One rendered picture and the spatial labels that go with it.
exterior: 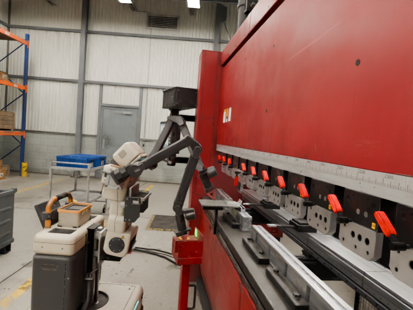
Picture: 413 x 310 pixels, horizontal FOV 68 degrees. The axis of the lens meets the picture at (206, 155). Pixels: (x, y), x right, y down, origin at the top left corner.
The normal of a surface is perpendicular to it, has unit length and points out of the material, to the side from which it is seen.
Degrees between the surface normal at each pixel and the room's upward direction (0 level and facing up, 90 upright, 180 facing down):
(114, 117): 90
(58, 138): 90
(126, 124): 90
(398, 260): 90
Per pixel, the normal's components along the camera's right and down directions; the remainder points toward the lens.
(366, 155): -0.99, -0.07
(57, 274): -0.01, 0.05
